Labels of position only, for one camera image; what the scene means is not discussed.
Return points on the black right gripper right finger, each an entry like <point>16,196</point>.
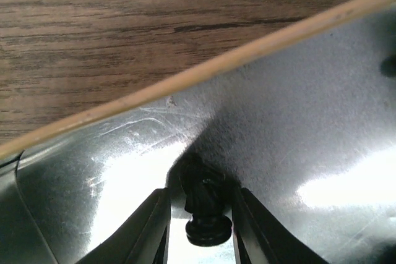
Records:
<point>259,237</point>

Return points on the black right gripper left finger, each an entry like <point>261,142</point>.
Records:
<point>142,238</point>

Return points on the black knight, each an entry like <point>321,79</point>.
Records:
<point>205,188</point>

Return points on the black chess piece right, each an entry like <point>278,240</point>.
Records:
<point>388,67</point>

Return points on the tan metal tray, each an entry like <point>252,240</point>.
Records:
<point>303,118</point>

